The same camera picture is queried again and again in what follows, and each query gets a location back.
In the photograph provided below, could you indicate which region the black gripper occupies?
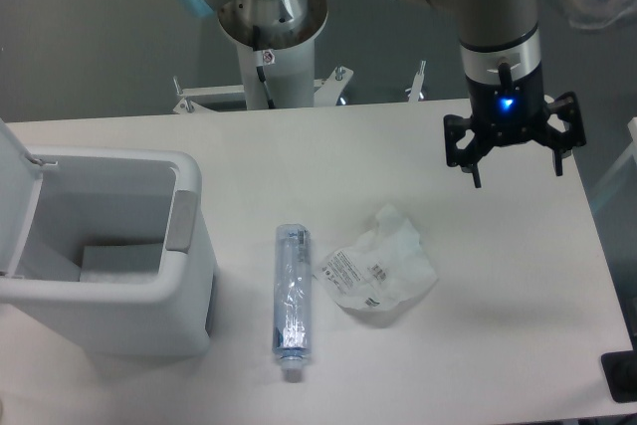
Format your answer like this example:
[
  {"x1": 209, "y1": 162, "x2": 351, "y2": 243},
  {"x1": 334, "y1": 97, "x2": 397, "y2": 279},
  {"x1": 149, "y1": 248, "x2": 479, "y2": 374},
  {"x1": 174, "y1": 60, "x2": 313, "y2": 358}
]
[{"x1": 443, "y1": 65, "x2": 586, "y2": 188}]

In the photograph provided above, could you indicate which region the white plastic wrapper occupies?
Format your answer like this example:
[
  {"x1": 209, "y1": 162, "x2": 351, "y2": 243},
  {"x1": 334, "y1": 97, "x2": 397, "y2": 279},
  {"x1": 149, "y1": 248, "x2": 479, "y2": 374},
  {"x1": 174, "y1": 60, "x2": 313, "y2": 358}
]
[{"x1": 313, "y1": 204, "x2": 438, "y2": 313}]

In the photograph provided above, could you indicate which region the clear plastic water bottle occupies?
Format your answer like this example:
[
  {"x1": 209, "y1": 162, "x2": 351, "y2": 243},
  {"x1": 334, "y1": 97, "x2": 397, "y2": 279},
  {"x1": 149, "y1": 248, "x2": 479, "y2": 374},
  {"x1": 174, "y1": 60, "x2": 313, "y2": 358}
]
[{"x1": 272, "y1": 224, "x2": 313, "y2": 383}]

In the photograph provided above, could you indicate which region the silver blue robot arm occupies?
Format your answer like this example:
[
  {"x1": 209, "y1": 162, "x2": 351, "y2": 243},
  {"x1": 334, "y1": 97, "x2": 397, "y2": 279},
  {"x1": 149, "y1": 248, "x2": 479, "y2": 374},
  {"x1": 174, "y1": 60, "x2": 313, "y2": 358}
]
[{"x1": 180, "y1": 0, "x2": 586, "y2": 175}]

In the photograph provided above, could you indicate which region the white trash can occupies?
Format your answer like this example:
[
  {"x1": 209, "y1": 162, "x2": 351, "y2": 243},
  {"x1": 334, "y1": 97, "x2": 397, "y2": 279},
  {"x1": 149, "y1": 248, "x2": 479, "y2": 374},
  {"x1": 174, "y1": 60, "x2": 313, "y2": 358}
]
[{"x1": 1, "y1": 147, "x2": 216, "y2": 356}]

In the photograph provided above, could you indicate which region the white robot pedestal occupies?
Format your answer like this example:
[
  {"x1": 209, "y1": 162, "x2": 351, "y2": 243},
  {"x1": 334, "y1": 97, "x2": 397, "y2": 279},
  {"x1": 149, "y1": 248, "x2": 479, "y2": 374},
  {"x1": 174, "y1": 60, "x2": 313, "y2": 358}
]
[{"x1": 217, "y1": 0, "x2": 329, "y2": 110}]

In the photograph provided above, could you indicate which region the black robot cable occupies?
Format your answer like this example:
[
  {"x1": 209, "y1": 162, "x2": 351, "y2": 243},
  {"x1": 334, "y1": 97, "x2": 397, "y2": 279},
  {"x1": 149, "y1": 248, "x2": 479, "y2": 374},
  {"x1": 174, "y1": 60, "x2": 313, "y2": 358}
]
[{"x1": 251, "y1": 25, "x2": 277, "y2": 110}]

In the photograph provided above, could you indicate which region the black clamp mount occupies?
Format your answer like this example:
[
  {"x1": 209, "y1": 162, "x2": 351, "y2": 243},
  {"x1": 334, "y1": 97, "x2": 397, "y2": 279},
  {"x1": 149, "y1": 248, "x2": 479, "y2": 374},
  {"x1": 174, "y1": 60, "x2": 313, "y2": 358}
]
[{"x1": 601, "y1": 350, "x2": 636, "y2": 403}]

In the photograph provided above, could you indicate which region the white pedestal base frame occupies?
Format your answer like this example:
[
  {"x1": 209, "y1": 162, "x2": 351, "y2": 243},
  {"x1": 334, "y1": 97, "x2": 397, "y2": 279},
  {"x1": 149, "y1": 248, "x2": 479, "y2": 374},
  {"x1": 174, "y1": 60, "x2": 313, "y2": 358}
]
[{"x1": 172, "y1": 60, "x2": 427, "y2": 114}]

